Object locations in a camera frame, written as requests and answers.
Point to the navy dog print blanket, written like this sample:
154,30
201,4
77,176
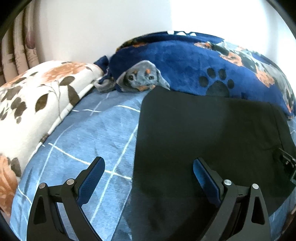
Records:
198,64

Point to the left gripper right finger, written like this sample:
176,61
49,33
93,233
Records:
242,212

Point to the black pants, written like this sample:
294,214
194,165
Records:
235,137

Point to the beige floral curtain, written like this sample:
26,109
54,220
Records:
18,43

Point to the white floral pillow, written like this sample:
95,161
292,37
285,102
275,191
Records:
32,105

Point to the blue checked bed sheet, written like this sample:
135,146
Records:
102,125

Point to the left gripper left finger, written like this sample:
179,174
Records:
45,222

